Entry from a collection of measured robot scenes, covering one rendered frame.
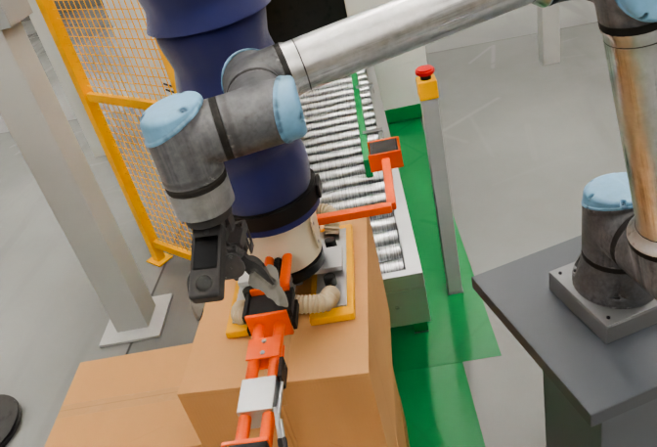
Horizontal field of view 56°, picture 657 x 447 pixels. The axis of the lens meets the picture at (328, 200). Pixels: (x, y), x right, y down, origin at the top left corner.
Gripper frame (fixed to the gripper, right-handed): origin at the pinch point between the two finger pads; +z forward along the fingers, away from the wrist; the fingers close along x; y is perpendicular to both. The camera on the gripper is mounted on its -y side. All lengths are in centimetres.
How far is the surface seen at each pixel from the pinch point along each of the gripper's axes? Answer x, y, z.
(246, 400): 2.0, -6.1, 12.5
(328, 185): 3, 153, 68
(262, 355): 0.5, 3.6, 12.6
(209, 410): 18.3, 10.9, 33.2
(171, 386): 49, 51, 67
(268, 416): -1.8, -9.3, 13.0
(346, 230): -13, 56, 25
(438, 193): -41, 135, 69
